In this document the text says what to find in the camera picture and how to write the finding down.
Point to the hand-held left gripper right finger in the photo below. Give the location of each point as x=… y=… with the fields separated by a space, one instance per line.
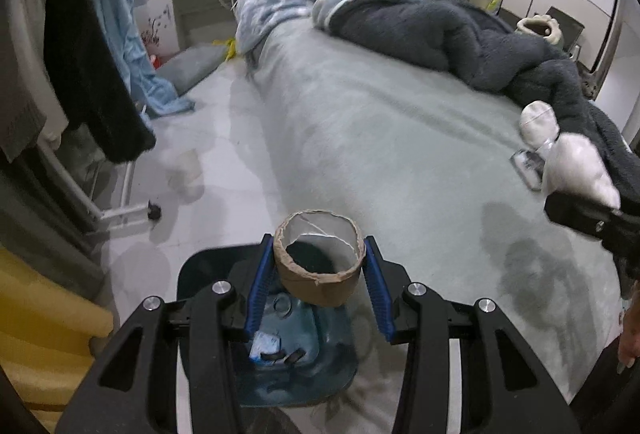
x=378 y=296

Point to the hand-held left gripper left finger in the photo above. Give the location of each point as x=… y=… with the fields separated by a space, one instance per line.
x=257 y=286

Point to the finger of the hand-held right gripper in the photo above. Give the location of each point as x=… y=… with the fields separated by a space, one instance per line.
x=575 y=214

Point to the white sock ball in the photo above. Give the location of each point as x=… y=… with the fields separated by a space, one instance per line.
x=580 y=169

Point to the cardboard tape core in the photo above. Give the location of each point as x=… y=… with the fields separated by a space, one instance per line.
x=310 y=286

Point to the blue tissue packet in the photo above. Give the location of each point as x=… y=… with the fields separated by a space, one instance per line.
x=265 y=345

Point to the black curved plastic piece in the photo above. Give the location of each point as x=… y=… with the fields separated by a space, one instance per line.
x=296 y=356

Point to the dark teal trash bin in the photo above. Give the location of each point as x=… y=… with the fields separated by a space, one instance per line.
x=320 y=364

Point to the person's right hand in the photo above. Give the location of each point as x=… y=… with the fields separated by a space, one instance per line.
x=631 y=339

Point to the white glove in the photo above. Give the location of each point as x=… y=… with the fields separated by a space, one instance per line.
x=537 y=121

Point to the dark cloth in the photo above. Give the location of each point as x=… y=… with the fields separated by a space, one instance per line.
x=605 y=389

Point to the grey cat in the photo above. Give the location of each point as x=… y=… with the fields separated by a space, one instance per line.
x=589 y=86

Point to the white clothes rack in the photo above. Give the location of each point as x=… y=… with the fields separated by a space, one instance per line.
x=120 y=214

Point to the grey upholstered bed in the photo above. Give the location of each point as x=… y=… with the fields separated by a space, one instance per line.
x=375 y=139

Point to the dark chair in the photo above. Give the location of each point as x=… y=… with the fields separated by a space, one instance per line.
x=571 y=26

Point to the dark grey fleece blanket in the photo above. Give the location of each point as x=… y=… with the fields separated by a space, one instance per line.
x=450 y=34

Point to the yellow foam pad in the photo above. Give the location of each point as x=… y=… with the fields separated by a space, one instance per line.
x=40 y=314

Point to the grey floor cushion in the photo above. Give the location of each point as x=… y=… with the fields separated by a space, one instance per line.
x=195 y=64

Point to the small yellow object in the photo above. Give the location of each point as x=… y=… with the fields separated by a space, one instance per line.
x=227 y=50

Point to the black long garment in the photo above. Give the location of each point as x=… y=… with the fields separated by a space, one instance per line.
x=90 y=89

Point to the grey hanging coat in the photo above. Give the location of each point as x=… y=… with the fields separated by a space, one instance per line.
x=20 y=114

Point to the hanging light blue towel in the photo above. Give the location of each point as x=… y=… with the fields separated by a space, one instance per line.
x=120 y=14

